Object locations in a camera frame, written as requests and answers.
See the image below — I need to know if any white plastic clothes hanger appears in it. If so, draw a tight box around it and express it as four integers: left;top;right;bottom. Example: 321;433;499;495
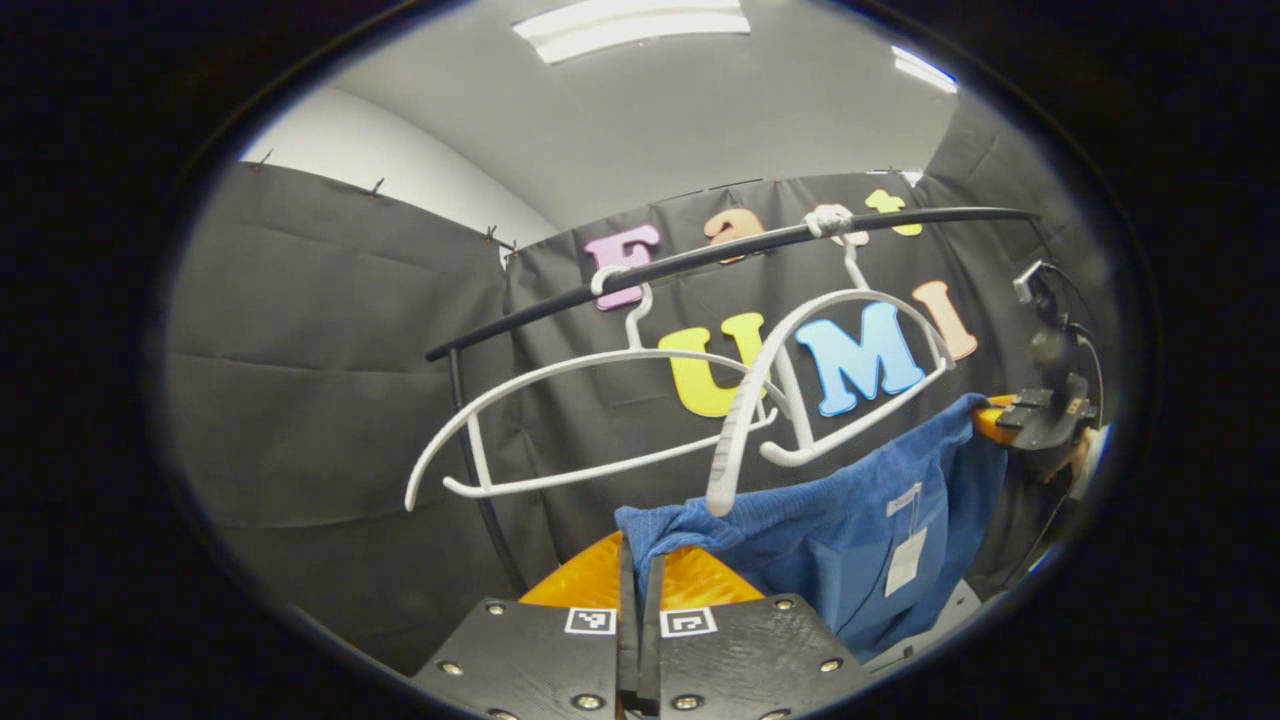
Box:
404;265;793;513
705;205;956;518

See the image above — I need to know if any large ceiling light panel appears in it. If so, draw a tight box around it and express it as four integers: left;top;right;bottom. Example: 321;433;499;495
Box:
512;0;753;66

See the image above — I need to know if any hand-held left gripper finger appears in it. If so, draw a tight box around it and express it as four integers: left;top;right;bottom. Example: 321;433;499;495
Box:
640;545;871;720
410;530;641;720

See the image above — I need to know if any small ceiling light panel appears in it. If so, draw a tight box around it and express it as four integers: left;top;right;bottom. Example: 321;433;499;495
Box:
890;45;959;96

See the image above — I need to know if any blue corduroy jacket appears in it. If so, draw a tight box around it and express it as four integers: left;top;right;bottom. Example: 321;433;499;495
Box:
614;393;1011;663

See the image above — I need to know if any black metal clothes rack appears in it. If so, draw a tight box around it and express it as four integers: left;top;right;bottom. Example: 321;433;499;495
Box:
425;205;1046;599

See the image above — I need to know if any black backdrop cloth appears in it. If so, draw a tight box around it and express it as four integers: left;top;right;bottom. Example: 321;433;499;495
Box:
165;95;1111;676

